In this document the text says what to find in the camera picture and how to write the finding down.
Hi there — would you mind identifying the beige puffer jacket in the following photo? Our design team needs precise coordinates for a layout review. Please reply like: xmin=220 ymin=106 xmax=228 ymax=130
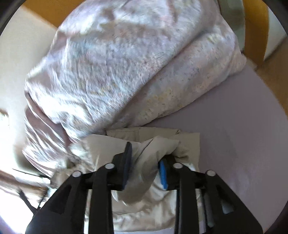
xmin=51 ymin=127 xmax=200 ymax=231

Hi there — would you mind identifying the purple bed sheet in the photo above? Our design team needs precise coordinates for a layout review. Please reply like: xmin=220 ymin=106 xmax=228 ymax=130
xmin=149 ymin=66 xmax=287 ymax=231

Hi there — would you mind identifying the pink floral duvet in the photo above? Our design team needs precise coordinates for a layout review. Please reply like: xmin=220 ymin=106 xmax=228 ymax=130
xmin=22 ymin=1 xmax=246 ymax=176

